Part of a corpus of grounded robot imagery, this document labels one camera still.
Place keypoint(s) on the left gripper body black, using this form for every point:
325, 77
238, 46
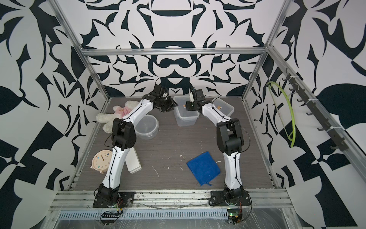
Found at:
167, 106

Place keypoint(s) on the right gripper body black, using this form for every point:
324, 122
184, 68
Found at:
191, 106

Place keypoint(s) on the clear rectangular lunch box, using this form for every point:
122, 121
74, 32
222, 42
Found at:
183, 117
223, 106

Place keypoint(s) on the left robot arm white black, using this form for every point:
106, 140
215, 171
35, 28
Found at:
124, 138

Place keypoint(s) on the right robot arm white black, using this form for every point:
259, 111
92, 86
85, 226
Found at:
229, 138

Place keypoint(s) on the round clear container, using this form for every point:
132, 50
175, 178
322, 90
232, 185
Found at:
147, 128

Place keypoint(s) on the white teddy bear pink shirt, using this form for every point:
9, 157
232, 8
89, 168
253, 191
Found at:
118, 112

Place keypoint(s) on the white rectangular box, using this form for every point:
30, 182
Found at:
132, 161

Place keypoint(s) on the blue cleaning cloth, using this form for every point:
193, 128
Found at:
204, 168

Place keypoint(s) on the pink round alarm clock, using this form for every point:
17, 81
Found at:
101, 161

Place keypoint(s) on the green clothes hanger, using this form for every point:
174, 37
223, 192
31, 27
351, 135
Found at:
284, 110

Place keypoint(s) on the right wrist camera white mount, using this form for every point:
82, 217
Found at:
191, 94

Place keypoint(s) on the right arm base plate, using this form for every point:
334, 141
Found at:
234, 197

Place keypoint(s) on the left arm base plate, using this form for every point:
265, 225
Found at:
115, 200

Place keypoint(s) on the black wall hook rack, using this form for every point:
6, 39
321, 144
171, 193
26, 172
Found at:
317, 110

